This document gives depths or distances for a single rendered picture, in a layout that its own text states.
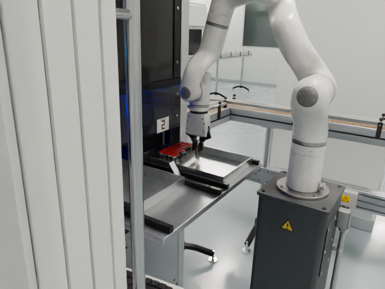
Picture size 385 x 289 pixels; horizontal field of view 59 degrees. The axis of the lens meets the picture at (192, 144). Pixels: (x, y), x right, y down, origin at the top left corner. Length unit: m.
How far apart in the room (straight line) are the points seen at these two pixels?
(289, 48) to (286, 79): 1.59
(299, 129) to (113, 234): 0.84
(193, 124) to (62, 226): 1.04
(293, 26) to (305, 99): 0.25
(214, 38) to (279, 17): 0.25
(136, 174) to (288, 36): 0.79
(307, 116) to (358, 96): 1.54
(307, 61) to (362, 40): 1.44
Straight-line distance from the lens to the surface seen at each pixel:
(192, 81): 1.30
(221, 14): 1.32
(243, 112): 2.28
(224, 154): 1.51
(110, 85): 0.48
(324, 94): 1.14
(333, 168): 2.85
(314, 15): 2.74
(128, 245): 1.53
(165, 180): 1.28
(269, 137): 2.29
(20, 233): 0.44
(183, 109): 1.61
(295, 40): 1.22
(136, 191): 0.60
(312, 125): 1.20
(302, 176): 1.27
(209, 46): 1.34
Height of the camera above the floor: 1.41
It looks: 18 degrees down
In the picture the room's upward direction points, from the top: 2 degrees clockwise
